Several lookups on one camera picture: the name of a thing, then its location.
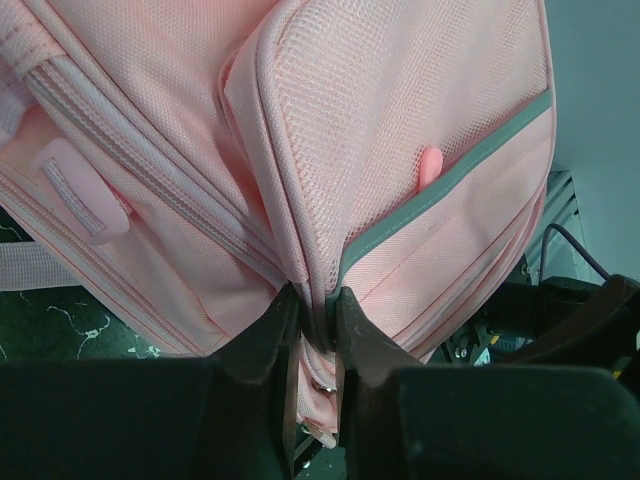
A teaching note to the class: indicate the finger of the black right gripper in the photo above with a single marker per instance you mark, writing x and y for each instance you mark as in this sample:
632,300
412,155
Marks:
599,333

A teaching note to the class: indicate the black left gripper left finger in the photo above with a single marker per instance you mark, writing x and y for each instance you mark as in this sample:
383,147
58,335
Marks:
230,415

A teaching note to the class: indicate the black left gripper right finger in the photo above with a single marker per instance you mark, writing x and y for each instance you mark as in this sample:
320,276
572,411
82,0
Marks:
402,419

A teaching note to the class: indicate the pink student backpack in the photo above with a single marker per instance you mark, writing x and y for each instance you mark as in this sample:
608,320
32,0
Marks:
183,160

